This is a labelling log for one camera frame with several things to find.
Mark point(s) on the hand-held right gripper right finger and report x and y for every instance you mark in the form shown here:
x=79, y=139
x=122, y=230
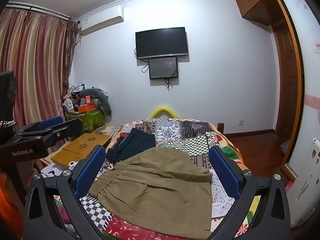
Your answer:
x=224, y=172

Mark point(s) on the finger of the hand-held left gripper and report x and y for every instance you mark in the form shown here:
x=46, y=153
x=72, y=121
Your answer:
x=67, y=130
x=51, y=122

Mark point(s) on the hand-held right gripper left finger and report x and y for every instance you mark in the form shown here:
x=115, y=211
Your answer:
x=90, y=172

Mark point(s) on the khaki pants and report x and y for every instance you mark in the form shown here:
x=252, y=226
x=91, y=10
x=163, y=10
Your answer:
x=155, y=187

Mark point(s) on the dark navy pants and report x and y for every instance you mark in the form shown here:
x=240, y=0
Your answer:
x=135, y=142

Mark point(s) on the small white device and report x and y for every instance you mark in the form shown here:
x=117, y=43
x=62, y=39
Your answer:
x=72, y=165

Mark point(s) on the wooden lap desk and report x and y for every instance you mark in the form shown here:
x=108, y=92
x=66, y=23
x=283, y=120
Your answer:
x=82, y=142

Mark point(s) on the green bag with clutter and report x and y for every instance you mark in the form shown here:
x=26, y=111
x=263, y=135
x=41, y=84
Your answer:
x=86, y=121

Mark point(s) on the orange box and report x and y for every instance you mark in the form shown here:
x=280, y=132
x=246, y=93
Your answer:
x=86, y=108

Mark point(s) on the patchwork printed blanket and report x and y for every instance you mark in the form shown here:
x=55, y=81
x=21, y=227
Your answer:
x=195, y=140

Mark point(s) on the grey plush pillow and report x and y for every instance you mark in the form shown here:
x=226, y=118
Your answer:
x=105, y=103

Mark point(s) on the orange cloth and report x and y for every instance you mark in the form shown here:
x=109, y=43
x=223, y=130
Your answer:
x=7, y=200

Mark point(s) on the striped pink curtain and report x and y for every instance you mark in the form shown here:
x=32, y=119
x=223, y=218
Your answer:
x=37, y=67

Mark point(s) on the white appliance with stickers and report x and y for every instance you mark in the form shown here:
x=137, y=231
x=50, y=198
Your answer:
x=306, y=180

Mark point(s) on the wooden door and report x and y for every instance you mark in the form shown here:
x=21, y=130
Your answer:
x=287, y=80

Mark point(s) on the white air conditioner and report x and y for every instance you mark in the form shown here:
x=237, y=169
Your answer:
x=102, y=20

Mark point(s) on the white sliding wardrobe door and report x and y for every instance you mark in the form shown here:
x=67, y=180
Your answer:
x=307, y=67

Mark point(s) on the wooden overhead cabinet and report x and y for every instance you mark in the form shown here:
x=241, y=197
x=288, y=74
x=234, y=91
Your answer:
x=255, y=2

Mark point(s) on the wooden bed post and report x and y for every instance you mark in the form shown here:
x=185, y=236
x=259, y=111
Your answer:
x=220, y=128

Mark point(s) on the small wall monitor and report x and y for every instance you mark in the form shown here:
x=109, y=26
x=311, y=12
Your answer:
x=163, y=68

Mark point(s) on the black wall television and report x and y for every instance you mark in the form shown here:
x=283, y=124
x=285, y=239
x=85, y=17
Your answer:
x=161, y=42

